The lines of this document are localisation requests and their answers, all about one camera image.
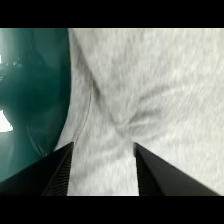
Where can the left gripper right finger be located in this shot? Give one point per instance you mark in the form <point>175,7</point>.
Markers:
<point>160,180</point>

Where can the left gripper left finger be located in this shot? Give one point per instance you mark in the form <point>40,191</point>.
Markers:
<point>50,176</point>

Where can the grey garment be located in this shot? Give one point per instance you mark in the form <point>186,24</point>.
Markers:
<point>150,86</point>

